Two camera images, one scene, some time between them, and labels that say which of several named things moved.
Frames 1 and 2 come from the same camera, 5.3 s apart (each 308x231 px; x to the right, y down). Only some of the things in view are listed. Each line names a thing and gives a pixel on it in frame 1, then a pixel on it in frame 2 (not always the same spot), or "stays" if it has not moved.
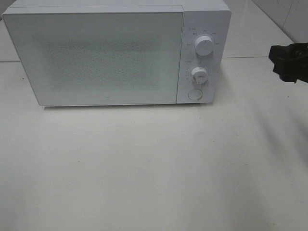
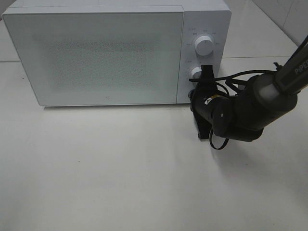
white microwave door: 98,58 stays
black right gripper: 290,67 -> 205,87
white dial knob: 199,75 stays
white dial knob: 204,45 stays
